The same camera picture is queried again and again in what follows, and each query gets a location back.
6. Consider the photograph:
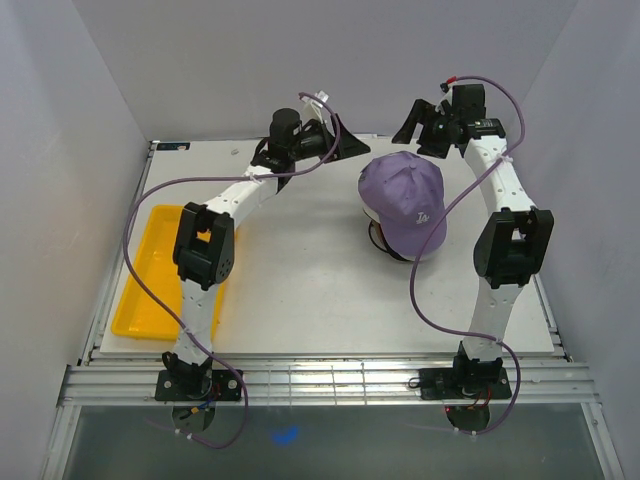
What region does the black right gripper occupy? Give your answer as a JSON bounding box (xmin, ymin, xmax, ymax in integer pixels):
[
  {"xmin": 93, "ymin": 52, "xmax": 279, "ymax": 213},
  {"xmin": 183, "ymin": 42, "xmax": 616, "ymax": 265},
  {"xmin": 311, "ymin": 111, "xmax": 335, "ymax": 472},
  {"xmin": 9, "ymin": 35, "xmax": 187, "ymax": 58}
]
[{"xmin": 391, "ymin": 99, "xmax": 458, "ymax": 160}]

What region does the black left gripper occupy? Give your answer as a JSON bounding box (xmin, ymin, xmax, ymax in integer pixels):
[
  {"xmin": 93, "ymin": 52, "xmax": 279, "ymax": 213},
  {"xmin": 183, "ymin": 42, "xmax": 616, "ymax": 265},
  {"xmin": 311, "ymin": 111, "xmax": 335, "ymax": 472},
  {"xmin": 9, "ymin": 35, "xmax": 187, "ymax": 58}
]
[{"xmin": 289, "ymin": 115, "xmax": 370, "ymax": 165}]

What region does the white baseball cap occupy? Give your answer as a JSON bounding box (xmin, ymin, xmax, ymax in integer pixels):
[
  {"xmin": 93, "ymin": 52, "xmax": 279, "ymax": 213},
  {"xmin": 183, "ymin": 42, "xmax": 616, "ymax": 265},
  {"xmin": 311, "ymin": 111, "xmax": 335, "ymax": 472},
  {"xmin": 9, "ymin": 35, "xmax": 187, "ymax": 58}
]
[{"xmin": 362, "ymin": 205, "xmax": 381, "ymax": 225}]

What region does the purple baseball cap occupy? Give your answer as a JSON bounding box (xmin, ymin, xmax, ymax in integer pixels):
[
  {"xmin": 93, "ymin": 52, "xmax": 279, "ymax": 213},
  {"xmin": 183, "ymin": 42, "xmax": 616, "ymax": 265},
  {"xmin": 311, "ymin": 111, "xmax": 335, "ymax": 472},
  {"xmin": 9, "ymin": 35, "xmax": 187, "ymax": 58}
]
[{"xmin": 357, "ymin": 151, "xmax": 447, "ymax": 257}]

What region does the black baseball cap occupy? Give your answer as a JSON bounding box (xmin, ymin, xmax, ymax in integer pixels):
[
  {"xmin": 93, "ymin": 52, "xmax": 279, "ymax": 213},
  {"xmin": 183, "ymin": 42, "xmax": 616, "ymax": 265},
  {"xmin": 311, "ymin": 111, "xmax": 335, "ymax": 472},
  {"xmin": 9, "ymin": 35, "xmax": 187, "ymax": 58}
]
[{"xmin": 367, "ymin": 220, "xmax": 416, "ymax": 263}]

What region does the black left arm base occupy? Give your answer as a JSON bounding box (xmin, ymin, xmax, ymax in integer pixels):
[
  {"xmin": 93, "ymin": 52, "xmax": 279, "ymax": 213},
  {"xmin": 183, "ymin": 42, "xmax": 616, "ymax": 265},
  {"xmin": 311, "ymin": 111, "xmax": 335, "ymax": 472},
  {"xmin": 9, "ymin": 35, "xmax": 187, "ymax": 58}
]
[{"xmin": 153, "ymin": 369, "xmax": 242, "ymax": 434}]

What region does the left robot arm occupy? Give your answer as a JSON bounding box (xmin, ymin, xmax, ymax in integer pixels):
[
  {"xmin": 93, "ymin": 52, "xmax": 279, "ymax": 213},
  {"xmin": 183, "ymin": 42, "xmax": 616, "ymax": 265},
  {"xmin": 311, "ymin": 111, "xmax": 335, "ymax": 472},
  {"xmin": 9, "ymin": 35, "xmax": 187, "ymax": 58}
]
[{"xmin": 155, "ymin": 108, "xmax": 370, "ymax": 401}]

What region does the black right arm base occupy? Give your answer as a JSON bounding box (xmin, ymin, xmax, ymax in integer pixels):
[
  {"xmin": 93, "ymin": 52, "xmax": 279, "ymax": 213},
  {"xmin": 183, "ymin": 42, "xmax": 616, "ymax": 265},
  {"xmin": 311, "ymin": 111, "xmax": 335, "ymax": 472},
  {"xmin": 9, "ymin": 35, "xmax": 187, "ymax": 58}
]
[{"xmin": 407, "ymin": 367, "xmax": 513, "ymax": 435}]

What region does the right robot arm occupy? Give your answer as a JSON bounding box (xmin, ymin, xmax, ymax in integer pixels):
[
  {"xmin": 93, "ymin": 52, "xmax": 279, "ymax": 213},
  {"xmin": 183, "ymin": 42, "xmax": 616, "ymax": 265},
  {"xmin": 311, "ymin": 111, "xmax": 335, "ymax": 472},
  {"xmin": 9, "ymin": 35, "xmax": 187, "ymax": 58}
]
[{"xmin": 392, "ymin": 76, "xmax": 554, "ymax": 400}]

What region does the yellow plastic tray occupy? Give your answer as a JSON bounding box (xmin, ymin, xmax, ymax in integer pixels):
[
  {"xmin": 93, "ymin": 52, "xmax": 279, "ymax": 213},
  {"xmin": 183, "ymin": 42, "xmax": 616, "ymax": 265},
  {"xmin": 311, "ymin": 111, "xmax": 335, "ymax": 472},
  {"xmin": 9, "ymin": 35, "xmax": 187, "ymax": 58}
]
[{"xmin": 110, "ymin": 203, "xmax": 231, "ymax": 341}]

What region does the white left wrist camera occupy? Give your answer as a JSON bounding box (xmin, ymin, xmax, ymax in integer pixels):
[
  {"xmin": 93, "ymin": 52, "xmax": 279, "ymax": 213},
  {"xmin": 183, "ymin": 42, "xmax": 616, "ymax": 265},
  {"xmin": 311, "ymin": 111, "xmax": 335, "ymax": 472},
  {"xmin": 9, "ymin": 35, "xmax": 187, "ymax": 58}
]
[{"xmin": 300, "ymin": 90, "xmax": 329, "ymax": 123}]

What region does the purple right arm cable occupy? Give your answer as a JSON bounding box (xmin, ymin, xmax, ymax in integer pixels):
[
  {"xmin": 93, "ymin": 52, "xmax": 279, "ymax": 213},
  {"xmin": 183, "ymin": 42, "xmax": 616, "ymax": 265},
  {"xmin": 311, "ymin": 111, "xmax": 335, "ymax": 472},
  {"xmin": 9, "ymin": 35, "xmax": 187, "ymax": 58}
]
[{"xmin": 409, "ymin": 74, "xmax": 527, "ymax": 436}]

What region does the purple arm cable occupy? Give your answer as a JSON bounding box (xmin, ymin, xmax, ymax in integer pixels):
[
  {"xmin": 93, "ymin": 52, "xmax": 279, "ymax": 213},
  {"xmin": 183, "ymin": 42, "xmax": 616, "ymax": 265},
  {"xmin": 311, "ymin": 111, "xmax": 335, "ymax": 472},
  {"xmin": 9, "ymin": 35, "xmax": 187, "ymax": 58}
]
[
  {"xmin": 123, "ymin": 91, "xmax": 250, "ymax": 449},
  {"xmin": 409, "ymin": 74, "xmax": 527, "ymax": 436}
]

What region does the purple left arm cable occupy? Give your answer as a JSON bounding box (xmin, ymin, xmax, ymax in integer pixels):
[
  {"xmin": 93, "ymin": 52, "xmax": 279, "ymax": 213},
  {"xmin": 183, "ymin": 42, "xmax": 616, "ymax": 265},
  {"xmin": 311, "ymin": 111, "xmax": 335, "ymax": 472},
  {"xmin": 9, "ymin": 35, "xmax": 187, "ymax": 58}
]
[{"xmin": 123, "ymin": 91, "xmax": 250, "ymax": 449}]

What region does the aluminium table edge rail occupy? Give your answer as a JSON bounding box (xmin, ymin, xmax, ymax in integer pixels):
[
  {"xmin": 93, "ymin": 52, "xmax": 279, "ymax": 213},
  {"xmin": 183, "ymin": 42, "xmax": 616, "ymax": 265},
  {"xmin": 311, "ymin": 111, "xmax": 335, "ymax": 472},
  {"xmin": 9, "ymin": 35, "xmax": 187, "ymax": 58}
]
[{"xmin": 58, "ymin": 357, "xmax": 600, "ymax": 406}]

